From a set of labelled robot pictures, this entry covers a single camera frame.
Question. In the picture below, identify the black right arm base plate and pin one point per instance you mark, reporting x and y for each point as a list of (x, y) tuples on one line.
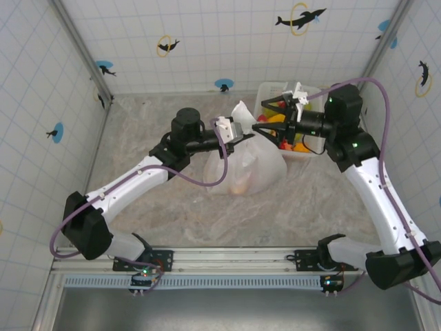
[(305, 257)]

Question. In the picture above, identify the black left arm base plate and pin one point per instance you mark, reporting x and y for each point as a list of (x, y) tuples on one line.
[(165, 257)]

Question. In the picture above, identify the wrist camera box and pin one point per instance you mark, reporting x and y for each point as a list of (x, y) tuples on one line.
[(227, 127), (299, 94)]

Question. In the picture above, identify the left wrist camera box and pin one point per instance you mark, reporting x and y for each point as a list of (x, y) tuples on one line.
[(227, 127)]

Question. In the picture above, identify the aluminium corner post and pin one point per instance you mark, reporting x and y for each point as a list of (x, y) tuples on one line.
[(382, 45), (82, 45)]

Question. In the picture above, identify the fake orange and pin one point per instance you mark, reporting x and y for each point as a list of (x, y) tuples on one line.
[(300, 148)]

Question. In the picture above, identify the blue circle fish sticker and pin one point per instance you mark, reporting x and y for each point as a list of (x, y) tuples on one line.
[(384, 25)]

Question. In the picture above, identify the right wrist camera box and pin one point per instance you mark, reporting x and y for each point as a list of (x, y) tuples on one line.
[(299, 94)]

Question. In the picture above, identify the white perforated plastic basket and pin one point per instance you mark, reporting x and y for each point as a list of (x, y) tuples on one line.
[(272, 89)]

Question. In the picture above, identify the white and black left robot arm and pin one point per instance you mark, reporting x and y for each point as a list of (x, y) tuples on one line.
[(131, 179)]

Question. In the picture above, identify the red fake fruit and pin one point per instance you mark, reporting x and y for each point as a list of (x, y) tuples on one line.
[(280, 104)]

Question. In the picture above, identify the green fake fruit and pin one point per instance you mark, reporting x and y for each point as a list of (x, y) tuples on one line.
[(310, 106), (266, 111)]

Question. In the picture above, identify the long aluminium mounting rail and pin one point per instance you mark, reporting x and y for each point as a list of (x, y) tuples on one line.
[(234, 257)]

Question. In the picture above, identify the aluminium side rail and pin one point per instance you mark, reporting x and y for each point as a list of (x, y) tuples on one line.
[(46, 303), (422, 313)]

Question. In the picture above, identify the peach coloured fake fruit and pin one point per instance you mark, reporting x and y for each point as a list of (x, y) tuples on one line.
[(237, 188)]

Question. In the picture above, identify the white plastic bag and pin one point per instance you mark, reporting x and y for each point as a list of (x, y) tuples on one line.
[(262, 162)]

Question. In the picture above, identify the red fake strawberry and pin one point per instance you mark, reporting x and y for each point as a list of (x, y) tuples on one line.
[(262, 118), (284, 145)]

